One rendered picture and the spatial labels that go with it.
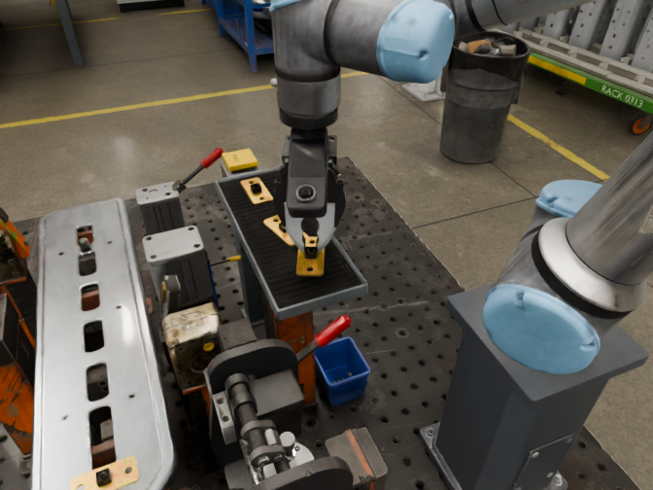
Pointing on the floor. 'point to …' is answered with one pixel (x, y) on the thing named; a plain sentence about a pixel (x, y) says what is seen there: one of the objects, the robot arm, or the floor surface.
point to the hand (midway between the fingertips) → (310, 247)
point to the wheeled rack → (639, 81)
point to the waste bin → (480, 93)
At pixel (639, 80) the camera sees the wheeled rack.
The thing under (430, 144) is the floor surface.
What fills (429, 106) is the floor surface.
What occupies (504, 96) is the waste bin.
